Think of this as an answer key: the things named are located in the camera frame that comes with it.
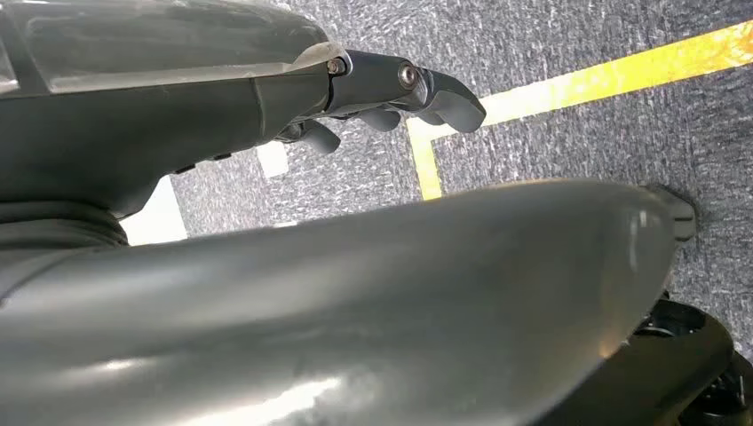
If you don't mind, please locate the yellow floor tape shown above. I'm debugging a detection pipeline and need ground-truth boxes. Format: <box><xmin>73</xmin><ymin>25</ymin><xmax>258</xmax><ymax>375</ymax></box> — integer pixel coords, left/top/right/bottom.
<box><xmin>406</xmin><ymin>20</ymin><xmax>753</xmax><ymax>202</ymax></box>

